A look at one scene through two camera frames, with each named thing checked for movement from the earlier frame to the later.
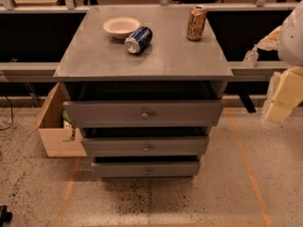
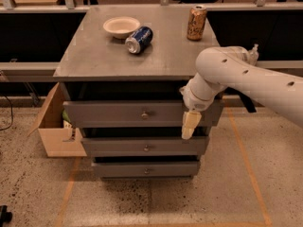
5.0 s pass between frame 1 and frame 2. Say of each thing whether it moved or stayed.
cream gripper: moved
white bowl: stayed
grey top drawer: stayed
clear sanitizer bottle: stayed
